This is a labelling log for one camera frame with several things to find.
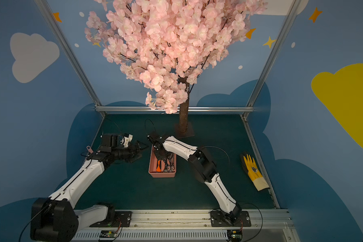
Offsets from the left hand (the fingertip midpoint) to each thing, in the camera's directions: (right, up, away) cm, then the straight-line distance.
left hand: (145, 148), depth 81 cm
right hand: (+8, -6, +15) cm, 18 cm away
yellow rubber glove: (+65, -20, +5) cm, 69 cm away
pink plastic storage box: (+11, -12, +12) cm, 20 cm away
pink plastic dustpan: (-43, -3, +20) cm, 48 cm away
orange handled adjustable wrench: (+6, -14, +10) cm, 18 cm away
